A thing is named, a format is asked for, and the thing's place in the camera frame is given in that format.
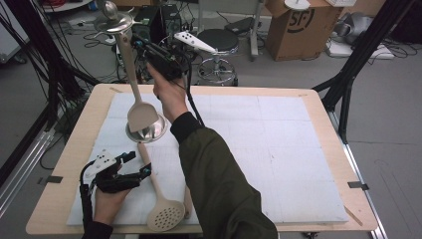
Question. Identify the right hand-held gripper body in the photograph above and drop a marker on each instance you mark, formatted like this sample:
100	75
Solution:
164	61

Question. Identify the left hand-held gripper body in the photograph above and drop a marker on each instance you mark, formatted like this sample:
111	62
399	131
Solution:
112	181

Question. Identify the beige skimmer spoon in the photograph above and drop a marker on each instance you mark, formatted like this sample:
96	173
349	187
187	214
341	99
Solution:
154	181

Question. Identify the metal utensil stand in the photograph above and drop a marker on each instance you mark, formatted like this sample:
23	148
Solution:
111	21

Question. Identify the solid beige spatula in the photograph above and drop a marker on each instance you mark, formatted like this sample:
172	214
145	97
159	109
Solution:
142	116

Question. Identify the slotted beige spatula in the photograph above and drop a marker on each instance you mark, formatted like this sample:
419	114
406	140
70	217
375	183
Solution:
188	205

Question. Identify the person's left hand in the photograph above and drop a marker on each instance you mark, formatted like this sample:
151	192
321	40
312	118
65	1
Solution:
107	205

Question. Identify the person's right hand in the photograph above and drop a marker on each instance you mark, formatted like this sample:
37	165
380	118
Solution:
169	96

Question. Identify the black computer tower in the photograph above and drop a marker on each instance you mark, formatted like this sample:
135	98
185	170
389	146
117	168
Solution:
147	15
172	20

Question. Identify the black tape strip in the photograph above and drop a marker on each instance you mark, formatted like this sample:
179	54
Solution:
358	185
51	180

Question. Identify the black round stool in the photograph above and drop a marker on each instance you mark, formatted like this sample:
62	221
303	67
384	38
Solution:
222	38

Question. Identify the white round table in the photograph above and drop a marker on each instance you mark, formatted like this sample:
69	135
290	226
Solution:
68	7

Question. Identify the black flat case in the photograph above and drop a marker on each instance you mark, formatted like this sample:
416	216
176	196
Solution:
239	26

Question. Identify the black metal stand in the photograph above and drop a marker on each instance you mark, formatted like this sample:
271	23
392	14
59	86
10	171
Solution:
361	49
43	43

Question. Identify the cardboard box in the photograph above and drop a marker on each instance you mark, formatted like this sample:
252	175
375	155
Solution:
298	43

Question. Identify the white table mat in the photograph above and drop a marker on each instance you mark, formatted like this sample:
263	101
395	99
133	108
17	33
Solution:
282	149

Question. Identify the white round disc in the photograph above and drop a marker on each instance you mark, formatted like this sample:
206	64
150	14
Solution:
297	4

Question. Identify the grey bag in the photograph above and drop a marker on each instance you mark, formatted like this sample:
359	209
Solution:
355	25

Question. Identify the aluminium rail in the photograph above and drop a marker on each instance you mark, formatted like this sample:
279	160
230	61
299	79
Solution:
23	172
361	186

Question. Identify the grey metal post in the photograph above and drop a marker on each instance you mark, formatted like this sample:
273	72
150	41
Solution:
254	33

